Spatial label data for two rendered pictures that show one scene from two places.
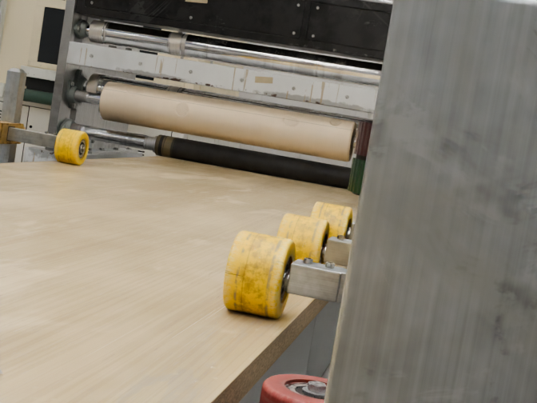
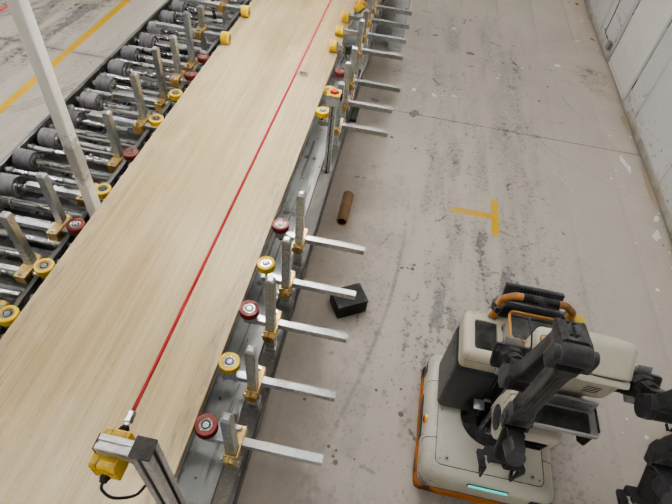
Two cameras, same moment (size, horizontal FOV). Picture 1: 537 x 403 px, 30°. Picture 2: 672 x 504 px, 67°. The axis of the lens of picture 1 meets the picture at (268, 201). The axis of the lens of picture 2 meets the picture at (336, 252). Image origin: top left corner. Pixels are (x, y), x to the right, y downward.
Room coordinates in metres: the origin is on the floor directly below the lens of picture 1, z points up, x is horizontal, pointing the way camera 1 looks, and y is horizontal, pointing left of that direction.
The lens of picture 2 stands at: (-2.43, 0.14, 2.63)
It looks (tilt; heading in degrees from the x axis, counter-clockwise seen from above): 48 degrees down; 354
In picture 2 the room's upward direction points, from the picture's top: 8 degrees clockwise
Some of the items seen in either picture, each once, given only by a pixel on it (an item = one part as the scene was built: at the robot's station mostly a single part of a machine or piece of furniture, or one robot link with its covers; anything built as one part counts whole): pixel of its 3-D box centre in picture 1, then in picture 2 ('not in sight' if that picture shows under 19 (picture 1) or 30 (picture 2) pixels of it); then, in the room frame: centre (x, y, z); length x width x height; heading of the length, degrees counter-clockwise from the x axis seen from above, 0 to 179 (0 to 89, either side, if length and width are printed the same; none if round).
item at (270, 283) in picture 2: not in sight; (270, 316); (-1.30, 0.24, 0.94); 0.04 x 0.04 x 0.48; 79
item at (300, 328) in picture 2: not in sight; (295, 327); (-1.28, 0.14, 0.83); 0.43 x 0.03 x 0.04; 79
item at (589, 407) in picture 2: not in sight; (553, 413); (-1.69, -0.78, 0.99); 0.28 x 0.16 x 0.22; 79
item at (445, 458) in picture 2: not in sight; (481, 429); (-1.40, -0.83, 0.16); 0.67 x 0.64 x 0.25; 169
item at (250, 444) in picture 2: not in sight; (262, 447); (-1.77, 0.24, 0.81); 0.43 x 0.03 x 0.04; 79
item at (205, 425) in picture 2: not in sight; (207, 430); (-1.73, 0.43, 0.85); 0.08 x 0.08 x 0.11
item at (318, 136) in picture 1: (290, 131); not in sight; (3.08, -0.03, 1.05); 1.43 x 0.12 x 0.12; 79
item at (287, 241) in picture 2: not in sight; (286, 275); (-1.05, 0.20, 0.90); 0.04 x 0.04 x 0.48; 79
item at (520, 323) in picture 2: not in sight; (532, 336); (-1.29, -0.86, 0.87); 0.23 x 0.15 x 0.11; 79
